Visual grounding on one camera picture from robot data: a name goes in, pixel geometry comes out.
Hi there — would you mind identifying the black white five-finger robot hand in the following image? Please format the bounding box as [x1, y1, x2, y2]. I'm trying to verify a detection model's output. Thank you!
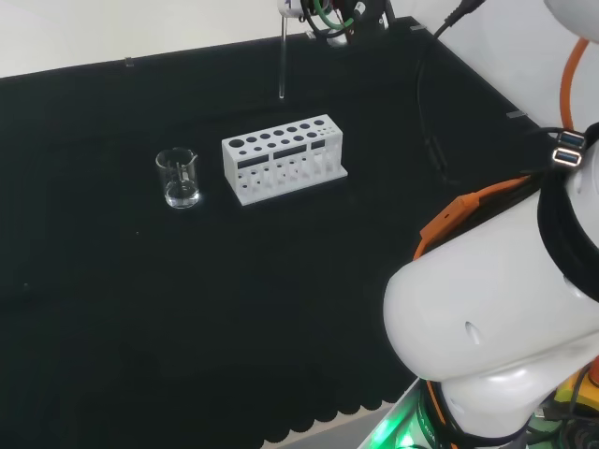
[276, 0, 393, 49]

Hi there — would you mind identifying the clear glass rod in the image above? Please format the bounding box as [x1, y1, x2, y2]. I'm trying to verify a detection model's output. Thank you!
[279, 15, 288, 101]

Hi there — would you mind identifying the white test tube rack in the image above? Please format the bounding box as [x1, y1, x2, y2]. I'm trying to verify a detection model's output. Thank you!
[221, 113, 350, 208]

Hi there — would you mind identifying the small clear glass beaker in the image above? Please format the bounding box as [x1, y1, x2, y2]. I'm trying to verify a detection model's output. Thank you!
[154, 147, 202, 210]

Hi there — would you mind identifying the black bench cloth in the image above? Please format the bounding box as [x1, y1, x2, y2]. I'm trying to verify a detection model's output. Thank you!
[0, 16, 553, 449]

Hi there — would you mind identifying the yellow stop button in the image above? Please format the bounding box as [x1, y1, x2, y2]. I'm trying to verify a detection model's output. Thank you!
[553, 357, 599, 415]

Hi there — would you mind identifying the green cable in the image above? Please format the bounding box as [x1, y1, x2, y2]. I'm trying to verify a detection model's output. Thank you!
[306, 0, 348, 33]

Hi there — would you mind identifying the long black cable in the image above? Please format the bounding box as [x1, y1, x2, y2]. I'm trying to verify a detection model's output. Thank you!
[415, 0, 489, 188]

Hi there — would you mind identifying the orange cable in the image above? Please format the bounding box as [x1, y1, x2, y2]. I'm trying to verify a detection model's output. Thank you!
[412, 36, 592, 441]

